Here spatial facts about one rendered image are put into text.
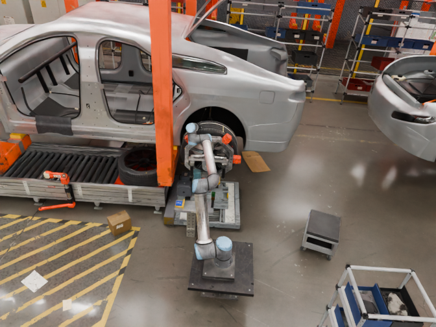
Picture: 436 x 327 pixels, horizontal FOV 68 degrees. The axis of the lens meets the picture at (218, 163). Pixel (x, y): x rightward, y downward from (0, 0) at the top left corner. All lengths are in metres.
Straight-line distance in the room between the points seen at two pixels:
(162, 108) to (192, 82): 0.58
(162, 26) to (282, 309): 2.81
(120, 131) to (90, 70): 0.76
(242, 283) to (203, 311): 0.47
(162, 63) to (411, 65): 4.22
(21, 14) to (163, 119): 5.66
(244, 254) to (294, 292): 0.64
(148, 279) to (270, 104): 2.29
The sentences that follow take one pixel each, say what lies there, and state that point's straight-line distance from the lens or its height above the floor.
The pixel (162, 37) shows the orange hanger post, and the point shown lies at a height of 2.16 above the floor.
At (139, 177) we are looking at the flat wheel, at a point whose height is 0.47.
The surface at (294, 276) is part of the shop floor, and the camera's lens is 3.74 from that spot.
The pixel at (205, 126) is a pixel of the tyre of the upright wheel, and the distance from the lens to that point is 3.59.
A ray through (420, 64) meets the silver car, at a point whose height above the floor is 1.46.
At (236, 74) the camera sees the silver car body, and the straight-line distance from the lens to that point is 3.63.
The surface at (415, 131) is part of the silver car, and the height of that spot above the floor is 1.08.
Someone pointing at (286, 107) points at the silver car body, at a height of 1.37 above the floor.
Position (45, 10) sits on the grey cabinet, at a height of 1.42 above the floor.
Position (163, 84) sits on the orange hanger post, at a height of 1.74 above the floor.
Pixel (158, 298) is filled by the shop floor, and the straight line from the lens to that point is 3.44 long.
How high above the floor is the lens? 2.91
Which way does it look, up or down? 35 degrees down
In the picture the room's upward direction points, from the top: 5 degrees clockwise
